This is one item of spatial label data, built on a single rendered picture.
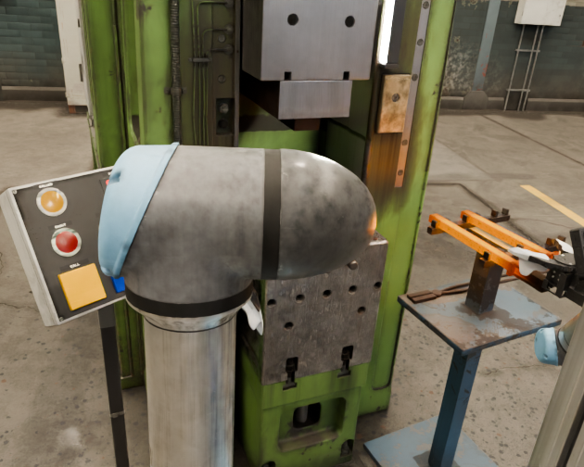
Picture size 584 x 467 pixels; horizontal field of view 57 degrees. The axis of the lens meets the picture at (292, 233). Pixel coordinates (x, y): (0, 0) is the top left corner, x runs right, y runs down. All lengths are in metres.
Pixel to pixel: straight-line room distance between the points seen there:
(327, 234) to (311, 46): 0.98
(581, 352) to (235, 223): 0.25
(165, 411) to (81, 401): 1.90
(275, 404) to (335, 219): 1.37
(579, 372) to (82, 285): 0.97
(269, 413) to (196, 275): 1.38
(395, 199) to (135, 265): 1.42
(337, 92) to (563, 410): 1.16
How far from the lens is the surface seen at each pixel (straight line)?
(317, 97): 1.41
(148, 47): 1.41
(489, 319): 1.73
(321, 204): 0.43
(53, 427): 2.35
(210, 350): 0.50
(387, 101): 1.65
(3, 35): 7.59
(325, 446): 2.02
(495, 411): 2.52
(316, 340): 1.67
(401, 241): 1.91
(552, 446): 0.38
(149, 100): 1.44
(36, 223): 1.16
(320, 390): 1.81
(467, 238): 1.55
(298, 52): 1.37
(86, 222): 1.19
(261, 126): 1.89
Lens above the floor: 1.60
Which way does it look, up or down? 26 degrees down
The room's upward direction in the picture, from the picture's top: 4 degrees clockwise
